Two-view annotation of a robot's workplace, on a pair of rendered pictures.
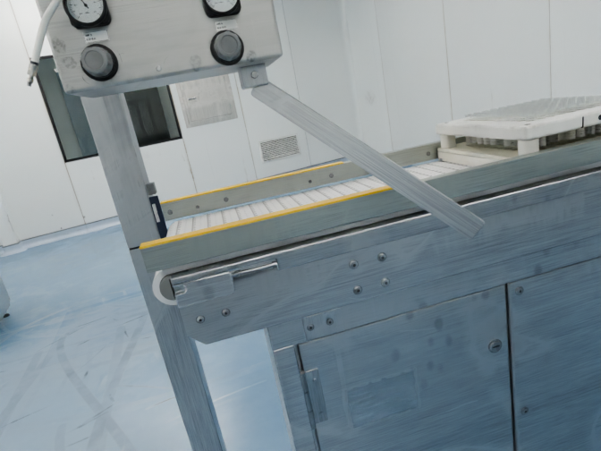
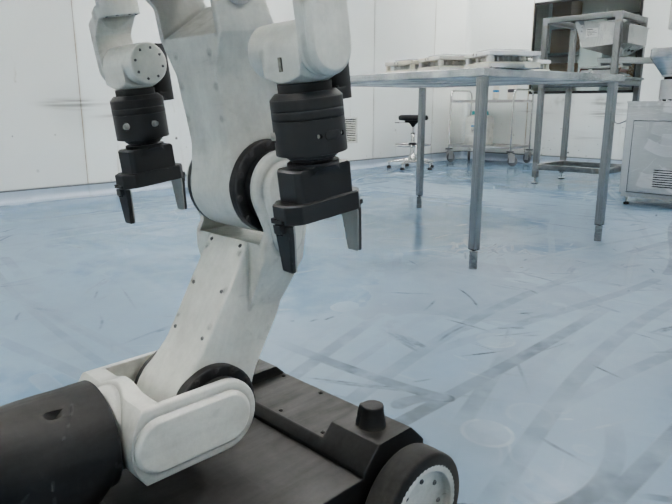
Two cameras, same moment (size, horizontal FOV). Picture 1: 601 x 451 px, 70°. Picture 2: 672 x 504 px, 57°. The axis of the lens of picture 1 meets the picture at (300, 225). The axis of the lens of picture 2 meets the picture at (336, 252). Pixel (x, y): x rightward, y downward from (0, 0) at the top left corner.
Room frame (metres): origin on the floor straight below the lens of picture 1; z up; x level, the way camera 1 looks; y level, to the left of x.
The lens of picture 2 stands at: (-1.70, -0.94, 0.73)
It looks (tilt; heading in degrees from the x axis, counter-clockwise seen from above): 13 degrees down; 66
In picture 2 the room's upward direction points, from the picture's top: straight up
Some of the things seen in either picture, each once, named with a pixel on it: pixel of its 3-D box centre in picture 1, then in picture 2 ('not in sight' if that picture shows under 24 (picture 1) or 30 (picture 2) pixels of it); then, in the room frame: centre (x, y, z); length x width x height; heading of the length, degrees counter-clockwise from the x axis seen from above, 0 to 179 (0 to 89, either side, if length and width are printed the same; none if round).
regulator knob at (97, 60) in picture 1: (95, 55); not in sight; (0.44, 0.16, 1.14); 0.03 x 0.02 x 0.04; 100
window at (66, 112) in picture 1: (112, 101); not in sight; (5.41, 1.91, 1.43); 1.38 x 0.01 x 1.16; 111
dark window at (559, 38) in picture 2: not in sight; (582, 45); (4.19, 5.05, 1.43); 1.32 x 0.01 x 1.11; 111
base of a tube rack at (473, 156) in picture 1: (537, 145); not in sight; (0.73, -0.43, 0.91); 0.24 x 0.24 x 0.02; 10
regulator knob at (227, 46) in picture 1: (226, 41); not in sight; (0.46, 0.04, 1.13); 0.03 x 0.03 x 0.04; 10
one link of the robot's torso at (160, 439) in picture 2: not in sight; (166, 406); (-1.59, -0.04, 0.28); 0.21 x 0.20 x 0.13; 21
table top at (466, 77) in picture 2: not in sight; (445, 80); (0.33, 2.13, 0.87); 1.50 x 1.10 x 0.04; 103
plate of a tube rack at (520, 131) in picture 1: (537, 116); not in sight; (0.73, -0.43, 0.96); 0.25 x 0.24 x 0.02; 10
